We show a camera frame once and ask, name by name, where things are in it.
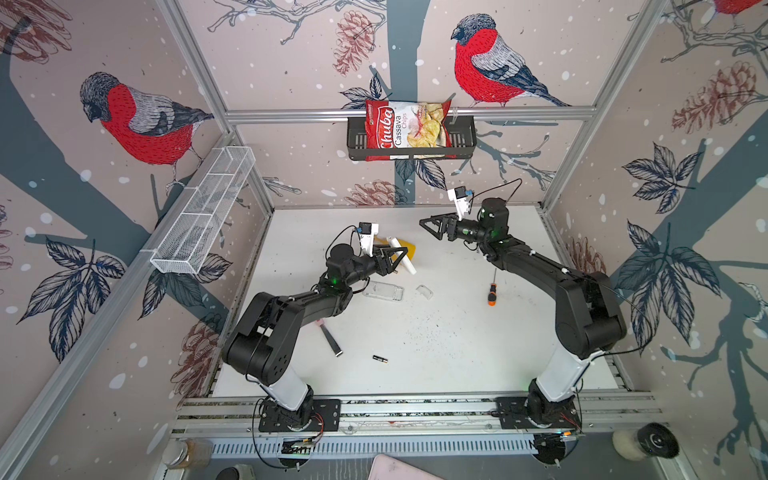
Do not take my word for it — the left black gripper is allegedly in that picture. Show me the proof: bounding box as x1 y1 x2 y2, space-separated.
342 244 405 289

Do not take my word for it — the grey white remote control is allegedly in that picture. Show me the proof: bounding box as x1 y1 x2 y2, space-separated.
362 281 404 302

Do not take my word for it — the white battery cover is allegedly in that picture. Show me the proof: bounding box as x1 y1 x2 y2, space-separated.
416 285 433 299

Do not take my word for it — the orange black screwdriver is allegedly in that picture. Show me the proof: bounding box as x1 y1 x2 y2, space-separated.
487 270 497 306

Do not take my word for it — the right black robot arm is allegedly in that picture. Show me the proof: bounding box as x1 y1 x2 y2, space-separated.
419 197 627 427

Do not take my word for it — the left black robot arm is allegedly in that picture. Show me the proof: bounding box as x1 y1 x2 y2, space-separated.
221 244 408 430

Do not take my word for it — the yellow plastic goblet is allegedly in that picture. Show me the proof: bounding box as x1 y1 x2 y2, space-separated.
374 236 416 264

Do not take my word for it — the red cassava chips bag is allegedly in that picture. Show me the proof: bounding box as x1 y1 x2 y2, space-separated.
365 100 452 150

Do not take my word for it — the pink flat object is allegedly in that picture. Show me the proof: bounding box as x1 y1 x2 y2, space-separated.
368 454 441 480

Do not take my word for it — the glass jar amber content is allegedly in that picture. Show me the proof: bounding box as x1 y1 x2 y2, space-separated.
162 439 214 469

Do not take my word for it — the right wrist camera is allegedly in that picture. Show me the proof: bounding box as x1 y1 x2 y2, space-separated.
447 186 474 220

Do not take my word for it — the black wall basket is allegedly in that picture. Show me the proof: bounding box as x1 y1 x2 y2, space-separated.
347 116 477 161

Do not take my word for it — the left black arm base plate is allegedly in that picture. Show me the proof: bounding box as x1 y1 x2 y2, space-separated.
256 398 341 433

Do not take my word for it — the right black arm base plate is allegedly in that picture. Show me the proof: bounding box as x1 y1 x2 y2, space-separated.
492 393 582 431

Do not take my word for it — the white wire mesh shelf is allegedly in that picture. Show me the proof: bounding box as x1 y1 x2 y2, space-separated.
150 146 255 275

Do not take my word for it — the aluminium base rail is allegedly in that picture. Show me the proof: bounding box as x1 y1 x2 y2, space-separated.
170 389 663 459

